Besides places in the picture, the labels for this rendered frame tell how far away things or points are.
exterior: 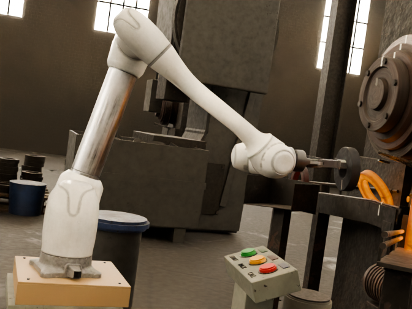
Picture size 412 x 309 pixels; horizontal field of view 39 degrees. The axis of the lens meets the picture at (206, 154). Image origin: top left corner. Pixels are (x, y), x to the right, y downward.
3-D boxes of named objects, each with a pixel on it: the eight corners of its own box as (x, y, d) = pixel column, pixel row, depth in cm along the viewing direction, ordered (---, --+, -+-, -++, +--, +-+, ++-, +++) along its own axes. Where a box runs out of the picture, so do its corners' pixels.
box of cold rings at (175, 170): (173, 224, 529) (184, 138, 526) (197, 244, 450) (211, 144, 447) (57, 214, 499) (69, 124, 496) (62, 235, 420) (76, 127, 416)
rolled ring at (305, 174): (305, 164, 299) (311, 165, 300) (291, 164, 317) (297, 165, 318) (301, 200, 298) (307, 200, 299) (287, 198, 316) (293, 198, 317)
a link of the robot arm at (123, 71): (37, 232, 185) (40, 221, 206) (86, 247, 188) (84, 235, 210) (122, 8, 188) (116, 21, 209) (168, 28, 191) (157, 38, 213)
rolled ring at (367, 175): (360, 165, 222) (367, 161, 223) (353, 186, 238) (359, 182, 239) (391, 202, 214) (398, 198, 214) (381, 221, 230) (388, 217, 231)
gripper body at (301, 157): (286, 170, 201) (311, 171, 203) (295, 172, 192) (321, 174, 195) (288, 148, 200) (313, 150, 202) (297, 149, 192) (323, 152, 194)
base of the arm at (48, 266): (45, 281, 161) (47, 262, 161) (27, 262, 180) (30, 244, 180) (106, 282, 170) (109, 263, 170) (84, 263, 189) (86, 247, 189)
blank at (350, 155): (343, 149, 210) (334, 148, 209) (362, 145, 194) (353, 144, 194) (341, 192, 208) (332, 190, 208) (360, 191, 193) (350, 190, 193)
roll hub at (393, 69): (364, 131, 231) (374, 61, 230) (403, 133, 204) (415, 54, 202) (352, 129, 229) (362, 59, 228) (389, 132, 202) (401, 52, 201)
